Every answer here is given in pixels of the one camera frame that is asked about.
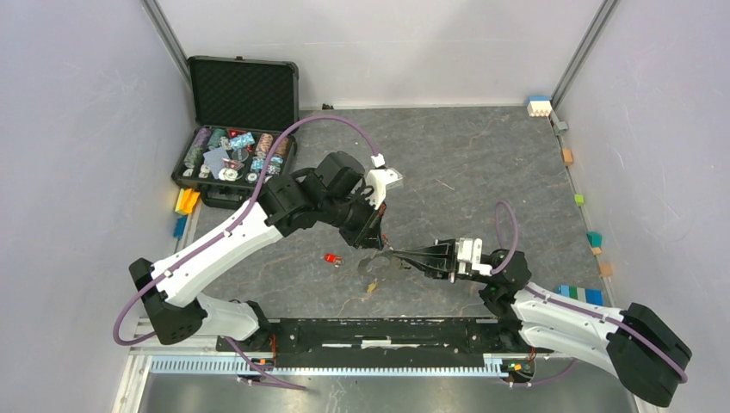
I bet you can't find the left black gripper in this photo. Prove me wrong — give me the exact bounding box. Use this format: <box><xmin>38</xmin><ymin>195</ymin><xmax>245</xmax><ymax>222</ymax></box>
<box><xmin>320</xmin><ymin>186</ymin><xmax>387</xmax><ymax>249</ymax></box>

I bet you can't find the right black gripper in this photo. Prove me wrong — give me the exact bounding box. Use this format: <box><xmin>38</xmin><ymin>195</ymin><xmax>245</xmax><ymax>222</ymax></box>
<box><xmin>390</xmin><ymin>239</ymin><xmax>491</xmax><ymax>285</ymax></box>

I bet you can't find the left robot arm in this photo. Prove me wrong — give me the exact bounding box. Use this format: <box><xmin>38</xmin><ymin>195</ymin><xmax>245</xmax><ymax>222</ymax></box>
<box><xmin>129</xmin><ymin>151</ymin><xmax>402</xmax><ymax>351</ymax></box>

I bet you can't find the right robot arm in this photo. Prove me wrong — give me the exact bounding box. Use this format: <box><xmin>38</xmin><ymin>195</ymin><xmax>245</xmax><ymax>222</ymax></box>
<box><xmin>392</xmin><ymin>237</ymin><xmax>692</xmax><ymax>408</ymax></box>

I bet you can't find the small red tag key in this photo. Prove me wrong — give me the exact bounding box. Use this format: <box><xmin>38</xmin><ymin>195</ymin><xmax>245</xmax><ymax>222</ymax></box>
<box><xmin>324</xmin><ymin>253</ymin><xmax>343</xmax><ymax>267</ymax></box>

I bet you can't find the teal cube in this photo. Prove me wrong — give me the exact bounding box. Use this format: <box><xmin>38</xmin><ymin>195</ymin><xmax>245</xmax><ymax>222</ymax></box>
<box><xmin>586</xmin><ymin>231</ymin><xmax>603</xmax><ymax>248</ymax></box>

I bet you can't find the blue green lego stack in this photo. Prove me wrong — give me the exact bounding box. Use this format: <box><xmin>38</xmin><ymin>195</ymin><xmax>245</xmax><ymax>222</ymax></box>
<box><xmin>555</xmin><ymin>285</ymin><xmax>604</xmax><ymax>306</ymax></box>

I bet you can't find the black poker chip case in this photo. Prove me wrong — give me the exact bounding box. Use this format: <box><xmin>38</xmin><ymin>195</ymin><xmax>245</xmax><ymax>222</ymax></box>
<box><xmin>171</xmin><ymin>56</ymin><xmax>300</xmax><ymax>210</ymax></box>

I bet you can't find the orange wooden cube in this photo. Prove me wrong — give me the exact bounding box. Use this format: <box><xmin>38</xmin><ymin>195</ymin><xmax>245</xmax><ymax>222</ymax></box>
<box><xmin>561</xmin><ymin>148</ymin><xmax>574</xmax><ymax>167</ymax></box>

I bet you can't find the tan wooden cube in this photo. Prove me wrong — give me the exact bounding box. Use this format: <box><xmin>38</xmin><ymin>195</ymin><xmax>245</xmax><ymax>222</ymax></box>
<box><xmin>598</xmin><ymin>262</ymin><xmax>614</xmax><ymax>278</ymax></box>

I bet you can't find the yellow orange toy block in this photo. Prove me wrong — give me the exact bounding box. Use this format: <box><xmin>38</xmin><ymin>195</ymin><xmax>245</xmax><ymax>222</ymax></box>
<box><xmin>174</xmin><ymin>188</ymin><xmax>200</xmax><ymax>216</ymax></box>

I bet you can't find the grey block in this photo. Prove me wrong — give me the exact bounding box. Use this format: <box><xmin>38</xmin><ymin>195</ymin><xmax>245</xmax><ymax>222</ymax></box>
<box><xmin>549</xmin><ymin>111</ymin><xmax>569</xmax><ymax>137</ymax></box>

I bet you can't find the white blue toy block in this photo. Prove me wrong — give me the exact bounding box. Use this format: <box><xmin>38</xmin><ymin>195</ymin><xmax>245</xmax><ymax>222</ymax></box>
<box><xmin>526</xmin><ymin>96</ymin><xmax>553</xmax><ymax>117</ymax></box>

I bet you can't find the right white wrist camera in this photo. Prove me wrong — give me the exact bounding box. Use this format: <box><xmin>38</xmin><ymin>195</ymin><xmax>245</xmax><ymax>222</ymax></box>
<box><xmin>455</xmin><ymin>237</ymin><xmax>492</xmax><ymax>276</ymax></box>

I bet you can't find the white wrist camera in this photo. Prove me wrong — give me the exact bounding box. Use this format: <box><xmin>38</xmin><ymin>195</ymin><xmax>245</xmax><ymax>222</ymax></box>
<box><xmin>364</xmin><ymin>154</ymin><xmax>404</xmax><ymax>210</ymax></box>
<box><xmin>455</xmin><ymin>237</ymin><xmax>492</xmax><ymax>276</ymax></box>

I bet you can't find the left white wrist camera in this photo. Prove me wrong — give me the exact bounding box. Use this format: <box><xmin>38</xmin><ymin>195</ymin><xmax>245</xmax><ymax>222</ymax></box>
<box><xmin>364</xmin><ymin>154</ymin><xmax>404</xmax><ymax>210</ymax></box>

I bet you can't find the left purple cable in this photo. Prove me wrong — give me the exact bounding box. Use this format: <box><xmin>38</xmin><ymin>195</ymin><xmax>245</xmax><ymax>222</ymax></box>
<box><xmin>112</xmin><ymin>114</ymin><xmax>384</xmax><ymax>392</ymax></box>

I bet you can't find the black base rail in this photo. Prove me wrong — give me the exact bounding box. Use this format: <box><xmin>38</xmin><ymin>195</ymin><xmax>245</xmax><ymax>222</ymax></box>
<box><xmin>238</xmin><ymin>317</ymin><xmax>535</xmax><ymax>368</ymax></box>

